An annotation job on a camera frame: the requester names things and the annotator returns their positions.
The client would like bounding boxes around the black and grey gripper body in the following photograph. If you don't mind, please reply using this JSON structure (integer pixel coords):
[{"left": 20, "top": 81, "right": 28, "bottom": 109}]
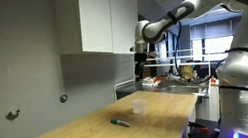
[{"left": 129, "top": 40, "right": 153, "bottom": 65}]

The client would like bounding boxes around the green marker with grey body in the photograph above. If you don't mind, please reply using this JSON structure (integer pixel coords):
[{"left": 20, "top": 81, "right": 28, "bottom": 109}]
[{"left": 109, "top": 115, "right": 132, "bottom": 131}]

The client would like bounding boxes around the clear plastic bowl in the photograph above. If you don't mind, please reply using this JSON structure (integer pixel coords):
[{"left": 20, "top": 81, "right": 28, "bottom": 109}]
[{"left": 130, "top": 97, "right": 150, "bottom": 116}]

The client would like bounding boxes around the red and white box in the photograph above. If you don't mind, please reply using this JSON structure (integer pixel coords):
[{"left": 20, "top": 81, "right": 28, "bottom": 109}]
[{"left": 141, "top": 74, "right": 161, "bottom": 89}]

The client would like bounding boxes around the stainless steel counter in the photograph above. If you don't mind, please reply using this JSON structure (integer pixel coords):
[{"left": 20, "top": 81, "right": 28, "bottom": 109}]
[{"left": 115, "top": 69, "right": 213, "bottom": 112}]

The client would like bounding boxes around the brown paper bag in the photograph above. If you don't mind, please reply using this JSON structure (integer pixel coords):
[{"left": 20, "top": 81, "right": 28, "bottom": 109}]
[{"left": 178, "top": 63, "right": 197, "bottom": 82}]

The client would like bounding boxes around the window with blinds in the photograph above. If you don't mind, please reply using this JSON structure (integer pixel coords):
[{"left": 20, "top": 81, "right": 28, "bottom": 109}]
[{"left": 187, "top": 16, "right": 247, "bottom": 65}]

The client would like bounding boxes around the white metal frame rack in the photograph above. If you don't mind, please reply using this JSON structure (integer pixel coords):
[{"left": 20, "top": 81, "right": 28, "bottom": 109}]
[{"left": 108, "top": 44, "right": 216, "bottom": 102}]

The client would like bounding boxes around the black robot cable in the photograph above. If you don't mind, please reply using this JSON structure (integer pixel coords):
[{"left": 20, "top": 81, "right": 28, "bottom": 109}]
[{"left": 168, "top": 25, "right": 191, "bottom": 78}]

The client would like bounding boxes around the white wall cabinet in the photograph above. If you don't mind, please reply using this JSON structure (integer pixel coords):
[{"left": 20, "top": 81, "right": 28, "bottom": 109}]
[{"left": 51, "top": 0, "right": 146, "bottom": 66}]

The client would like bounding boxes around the red handled tool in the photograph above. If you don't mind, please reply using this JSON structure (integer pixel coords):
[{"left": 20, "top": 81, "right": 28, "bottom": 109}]
[{"left": 187, "top": 118, "right": 210, "bottom": 135}]

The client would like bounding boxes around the round grey wall knob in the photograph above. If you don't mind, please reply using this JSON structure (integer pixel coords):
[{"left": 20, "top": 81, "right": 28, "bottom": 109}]
[
  {"left": 59, "top": 94, "right": 70, "bottom": 104},
  {"left": 4, "top": 107, "right": 22, "bottom": 121}
]

